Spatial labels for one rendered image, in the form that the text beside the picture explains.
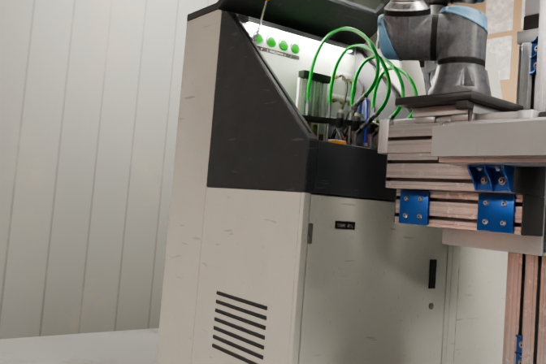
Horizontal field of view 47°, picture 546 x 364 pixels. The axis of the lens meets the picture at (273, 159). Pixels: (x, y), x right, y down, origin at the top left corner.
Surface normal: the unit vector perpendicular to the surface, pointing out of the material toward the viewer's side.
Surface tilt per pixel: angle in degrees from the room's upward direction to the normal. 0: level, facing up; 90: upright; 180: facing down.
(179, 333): 90
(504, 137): 90
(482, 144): 90
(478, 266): 90
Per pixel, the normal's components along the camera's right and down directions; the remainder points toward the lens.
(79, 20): 0.63, 0.00
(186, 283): -0.80, -0.11
